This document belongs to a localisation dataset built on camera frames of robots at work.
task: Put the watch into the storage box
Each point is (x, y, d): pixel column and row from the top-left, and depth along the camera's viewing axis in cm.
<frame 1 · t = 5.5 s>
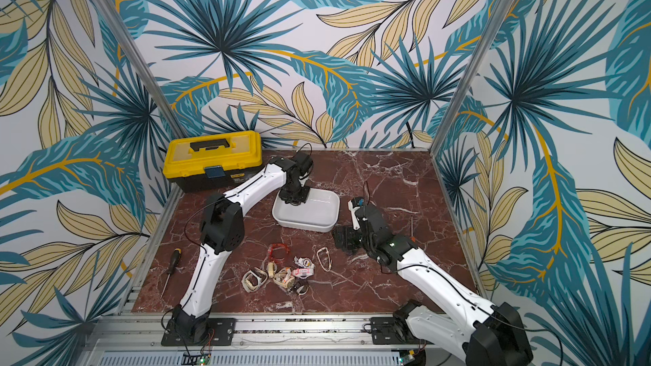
left hand: (299, 203, 96), fingers closed
right hand: (344, 229, 81), fingers open
yellow and black toolbox: (213, 163, 95), point 17 cm above the table
white plastic storage box: (319, 213, 100), on the table
cream square-face watch: (324, 257, 89), on the table
pink white watch: (306, 268, 85), point 3 cm above the table
small cream watch: (271, 268, 83), point 4 cm above the table
black yellow screwdriver: (175, 259, 87), point 2 cm above the table

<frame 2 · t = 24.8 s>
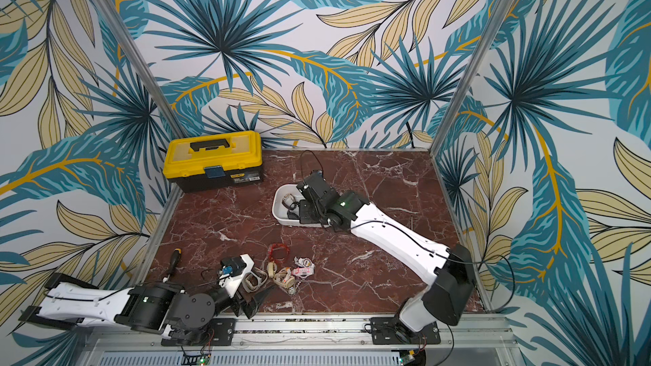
left hand: (260, 277, 65), fingers open
right hand: (304, 209, 77), fingers closed
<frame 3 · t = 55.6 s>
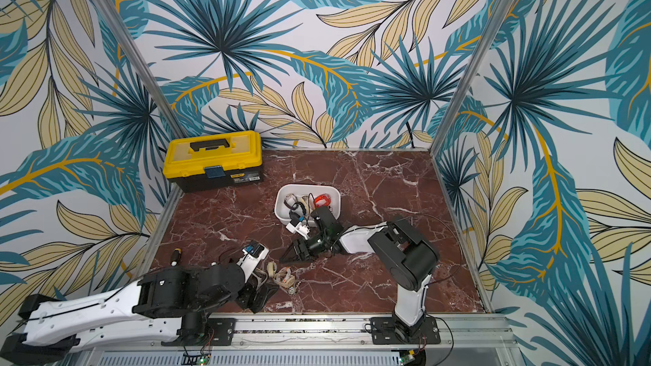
left hand: (261, 285, 67), fingers open
right hand: (285, 262, 80), fingers open
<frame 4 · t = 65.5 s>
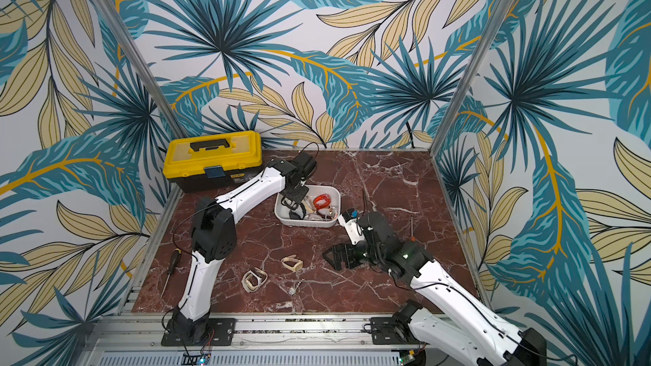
left hand: (292, 195, 93), fingers closed
right hand: (334, 250, 73), fingers open
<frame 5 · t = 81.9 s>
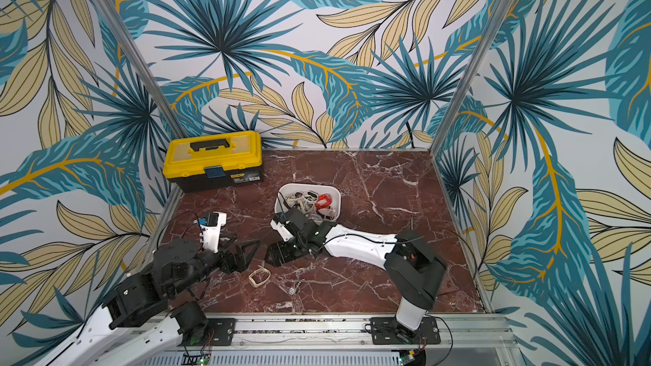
left hand: (247, 245, 67), fingers open
right hand: (273, 255, 80), fingers open
